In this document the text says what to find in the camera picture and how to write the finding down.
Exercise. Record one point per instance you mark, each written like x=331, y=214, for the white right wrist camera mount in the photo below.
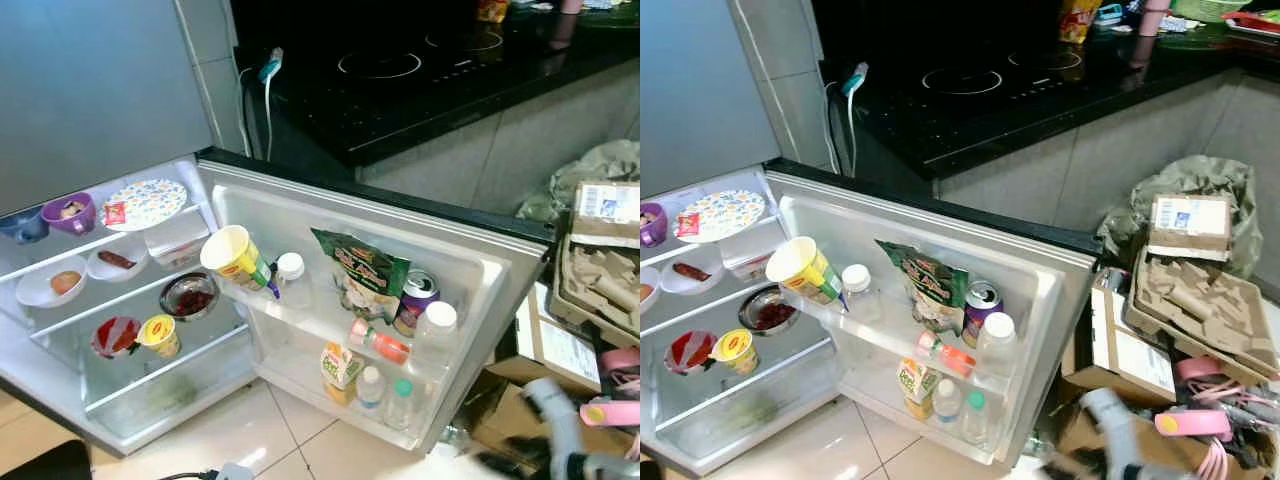
x=552, y=420
x=1110, y=425

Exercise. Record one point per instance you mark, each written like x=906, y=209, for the green snack bag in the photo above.
x=360, y=275
x=925, y=288

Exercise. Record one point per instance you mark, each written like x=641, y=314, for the large bottle white cap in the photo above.
x=437, y=340
x=998, y=352

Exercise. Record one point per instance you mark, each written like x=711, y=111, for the pink tube yellow cap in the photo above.
x=1195, y=423
x=612, y=413

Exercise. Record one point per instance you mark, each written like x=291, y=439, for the red tray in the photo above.
x=1255, y=25

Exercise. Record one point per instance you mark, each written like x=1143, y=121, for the red food bowl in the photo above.
x=690, y=352
x=115, y=338

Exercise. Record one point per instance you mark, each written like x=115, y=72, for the glass bowl of red berries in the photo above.
x=192, y=298
x=770, y=312

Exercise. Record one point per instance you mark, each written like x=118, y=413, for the purple drink can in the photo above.
x=982, y=315
x=415, y=305

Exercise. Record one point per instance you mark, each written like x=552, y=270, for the yellow snack packet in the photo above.
x=493, y=10
x=1080, y=20

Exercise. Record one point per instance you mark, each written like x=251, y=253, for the orange drink bottle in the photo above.
x=382, y=345
x=948, y=357

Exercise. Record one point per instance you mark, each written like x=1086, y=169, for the small bottle white cap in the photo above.
x=947, y=405
x=292, y=285
x=860, y=295
x=370, y=392

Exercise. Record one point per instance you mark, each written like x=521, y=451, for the brown pulp packing tray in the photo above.
x=595, y=285
x=1200, y=315

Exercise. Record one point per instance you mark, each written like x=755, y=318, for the white bowl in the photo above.
x=35, y=295
x=650, y=295

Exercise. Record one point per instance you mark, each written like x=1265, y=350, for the white plastic food container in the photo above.
x=175, y=240
x=752, y=255

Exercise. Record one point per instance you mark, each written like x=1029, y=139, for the black induction cooktop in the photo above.
x=1010, y=100
x=430, y=85

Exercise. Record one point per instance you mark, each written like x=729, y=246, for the green basket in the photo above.
x=1210, y=9

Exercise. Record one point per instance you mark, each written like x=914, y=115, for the silver freezer door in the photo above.
x=700, y=90
x=90, y=90

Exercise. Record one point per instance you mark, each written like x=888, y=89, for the clear bottle green cap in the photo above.
x=400, y=405
x=975, y=420

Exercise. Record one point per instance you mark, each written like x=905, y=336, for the blue cup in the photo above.
x=22, y=225

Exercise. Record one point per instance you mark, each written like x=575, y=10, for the clear plastic bottle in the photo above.
x=1042, y=447
x=455, y=437

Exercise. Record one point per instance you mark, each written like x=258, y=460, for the grey green crumpled bag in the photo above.
x=600, y=165
x=1160, y=180

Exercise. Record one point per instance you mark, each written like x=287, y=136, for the large yellow noodle cup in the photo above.
x=802, y=270
x=235, y=258

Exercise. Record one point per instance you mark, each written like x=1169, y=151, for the small white plate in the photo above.
x=135, y=268
x=715, y=280

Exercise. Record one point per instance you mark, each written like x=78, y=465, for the brown sausage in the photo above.
x=116, y=260
x=692, y=272

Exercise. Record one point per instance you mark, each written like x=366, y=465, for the black floor mat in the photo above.
x=652, y=470
x=40, y=462

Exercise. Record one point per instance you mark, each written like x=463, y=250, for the cardboard box large white label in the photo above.
x=555, y=345
x=1125, y=355

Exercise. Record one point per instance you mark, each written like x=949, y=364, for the pink clothes hangers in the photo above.
x=622, y=362
x=1200, y=368

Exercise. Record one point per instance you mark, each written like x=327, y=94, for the green yellow juice carton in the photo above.
x=916, y=388
x=340, y=372

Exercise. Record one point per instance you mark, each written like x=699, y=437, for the purple cup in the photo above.
x=652, y=225
x=68, y=215

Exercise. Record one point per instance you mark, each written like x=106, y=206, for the silver fridge door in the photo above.
x=1050, y=300
x=480, y=290

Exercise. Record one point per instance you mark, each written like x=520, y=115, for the light blue small object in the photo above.
x=1110, y=13

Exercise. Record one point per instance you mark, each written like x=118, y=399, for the small red packet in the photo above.
x=688, y=225
x=114, y=213

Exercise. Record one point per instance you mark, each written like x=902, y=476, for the small yellow noodle cup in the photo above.
x=735, y=352
x=160, y=338

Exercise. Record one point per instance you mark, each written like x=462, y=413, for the black top kitchen counter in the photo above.
x=580, y=120
x=1180, y=130

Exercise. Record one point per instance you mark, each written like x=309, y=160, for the patterned white plate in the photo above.
x=735, y=212
x=155, y=200

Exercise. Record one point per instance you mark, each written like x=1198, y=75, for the pink cup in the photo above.
x=571, y=6
x=1155, y=15

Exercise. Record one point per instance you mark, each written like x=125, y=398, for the green leafy vegetables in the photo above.
x=170, y=393
x=760, y=408

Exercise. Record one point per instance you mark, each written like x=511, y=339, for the small cardboard box shipping label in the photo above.
x=605, y=215
x=1190, y=228

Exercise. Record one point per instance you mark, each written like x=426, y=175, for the orange round fruit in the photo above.
x=66, y=282

